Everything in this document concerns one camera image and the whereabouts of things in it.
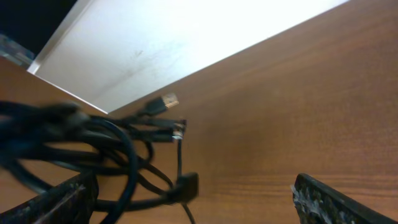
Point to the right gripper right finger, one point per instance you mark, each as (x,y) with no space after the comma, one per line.
(318,203)

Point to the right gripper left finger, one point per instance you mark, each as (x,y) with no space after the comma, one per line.
(71,202)

